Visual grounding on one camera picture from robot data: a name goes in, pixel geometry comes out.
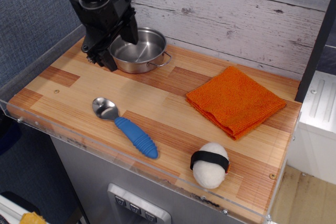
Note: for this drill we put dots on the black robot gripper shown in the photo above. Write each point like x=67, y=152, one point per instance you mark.
x=104, y=22

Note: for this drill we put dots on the silver metal bowl with handles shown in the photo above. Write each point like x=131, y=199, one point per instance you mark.
x=149, y=53

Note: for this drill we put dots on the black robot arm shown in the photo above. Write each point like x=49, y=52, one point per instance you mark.
x=104, y=21

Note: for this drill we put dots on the clear acrylic table guard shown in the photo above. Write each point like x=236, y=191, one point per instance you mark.
x=95, y=153

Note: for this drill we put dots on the folded orange cloth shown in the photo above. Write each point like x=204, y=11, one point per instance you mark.
x=235, y=102

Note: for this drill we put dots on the white plush sushi toy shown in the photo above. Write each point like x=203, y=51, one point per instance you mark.
x=210, y=165

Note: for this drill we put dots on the silver button control panel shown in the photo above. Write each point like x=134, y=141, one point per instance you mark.
x=130, y=208

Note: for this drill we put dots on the yellow object bottom left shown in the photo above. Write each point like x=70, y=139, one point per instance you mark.
x=32, y=218

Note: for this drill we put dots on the white box at right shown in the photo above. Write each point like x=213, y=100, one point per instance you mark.
x=312, y=149

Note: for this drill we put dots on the spoon with blue handle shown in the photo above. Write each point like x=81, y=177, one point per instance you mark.
x=108, y=111

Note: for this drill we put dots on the dark right frame post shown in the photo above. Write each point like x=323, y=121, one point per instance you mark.
x=316, y=52

